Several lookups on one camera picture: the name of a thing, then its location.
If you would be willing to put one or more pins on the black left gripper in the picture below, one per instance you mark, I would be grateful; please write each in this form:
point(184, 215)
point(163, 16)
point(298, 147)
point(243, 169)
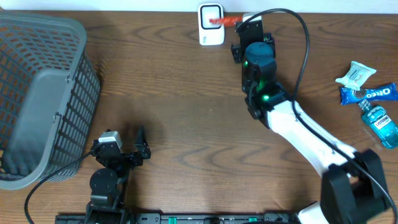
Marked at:
point(142, 148)

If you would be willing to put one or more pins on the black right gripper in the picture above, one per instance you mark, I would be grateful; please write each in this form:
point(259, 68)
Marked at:
point(237, 51)

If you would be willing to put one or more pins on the white wet wipes pack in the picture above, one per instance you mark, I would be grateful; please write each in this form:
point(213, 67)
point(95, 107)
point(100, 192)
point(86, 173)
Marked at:
point(356, 76)

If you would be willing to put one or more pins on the blue Oreo cookie pack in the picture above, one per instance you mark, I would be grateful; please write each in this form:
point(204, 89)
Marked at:
point(382, 93)

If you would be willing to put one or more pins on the teal mouthwash bottle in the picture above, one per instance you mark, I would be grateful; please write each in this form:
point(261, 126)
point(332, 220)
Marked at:
point(377, 119)

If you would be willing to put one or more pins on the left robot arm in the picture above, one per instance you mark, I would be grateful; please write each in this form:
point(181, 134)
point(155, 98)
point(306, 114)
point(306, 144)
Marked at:
point(108, 185)

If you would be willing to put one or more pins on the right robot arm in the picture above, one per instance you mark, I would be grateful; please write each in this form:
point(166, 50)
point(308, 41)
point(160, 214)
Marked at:
point(354, 188)

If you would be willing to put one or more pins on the white barcode scanner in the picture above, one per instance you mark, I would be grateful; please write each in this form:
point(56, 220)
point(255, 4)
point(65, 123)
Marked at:
point(209, 33)

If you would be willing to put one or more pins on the grey plastic basket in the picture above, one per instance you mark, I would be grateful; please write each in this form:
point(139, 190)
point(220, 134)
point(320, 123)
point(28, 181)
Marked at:
point(49, 93)

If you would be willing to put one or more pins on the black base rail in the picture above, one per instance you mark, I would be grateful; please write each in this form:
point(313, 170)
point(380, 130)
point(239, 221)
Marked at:
point(156, 218)

